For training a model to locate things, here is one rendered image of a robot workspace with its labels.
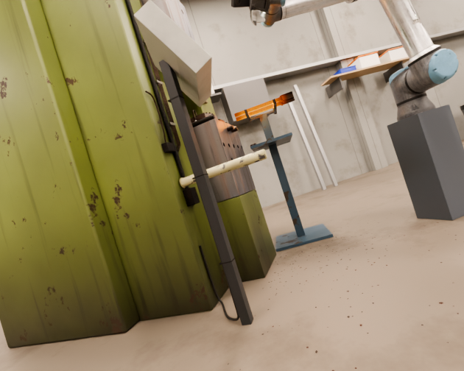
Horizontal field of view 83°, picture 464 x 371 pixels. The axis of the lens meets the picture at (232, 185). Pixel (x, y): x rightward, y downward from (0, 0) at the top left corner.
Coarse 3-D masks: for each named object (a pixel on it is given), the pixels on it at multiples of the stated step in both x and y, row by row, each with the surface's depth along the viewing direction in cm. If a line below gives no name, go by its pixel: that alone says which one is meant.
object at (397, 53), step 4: (396, 48) 516; (400, 48) 518; (384, 52) 521; (388, 52) 515; (392, 52) 515; (396, 52) 516; (400, 52) 517; (404, 52) 519; (380, 56) 534; (384, 56) 525; (388, 56) 517; (392, 56) 514; (396, 56) 516; (400, 56) 517; (404, 56) 518; (380, 60) 538; (384, 60) 528; (388, 60) 520; (392, 60) 514
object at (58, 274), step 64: (0, 0) 136; (0, 64) 141; (0, 128) 145; (64, 128) 132; (0, 192) 150; (64, 192) 134; (0, 256) 155; (64, 256) 138; (0, 320) 161; (64, 320) 142; (128, 320) 132
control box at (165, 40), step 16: (144, 16) 87; (160, 16) 88; (144, 32) 93; (160, 32) 87; (176, 32) 88; (160, 48) 94; (176, 48) 88; (192, 48) 88; (176, 64) 95; (192, 64) 88; (208, 64) 91; (192, 80) 97; (208, 80) 104; (192, 96) 116; (208, 96) 120
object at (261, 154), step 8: (256, 152) 116; (264, 152) 115; (232, 160) 120; (240, 160) 118; (248, 160) 117; (256, 160) 117; (216, 168) 122; (224, 168) 121; (232, 168) 120; (192, 176) 127; (208, 176) 124; (184, 184) 129
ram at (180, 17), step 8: (144, 0) 151; (152, 0) 149; (160, 0) 147; (168, 0) 151; (176, 0) 164; (160, 8) 148; (168, 8) 147; (176, 8) 159; (184, 8) 174; (176, 16) 155; (184, 16) 169; (184, 24) 164; (192, 32) 174
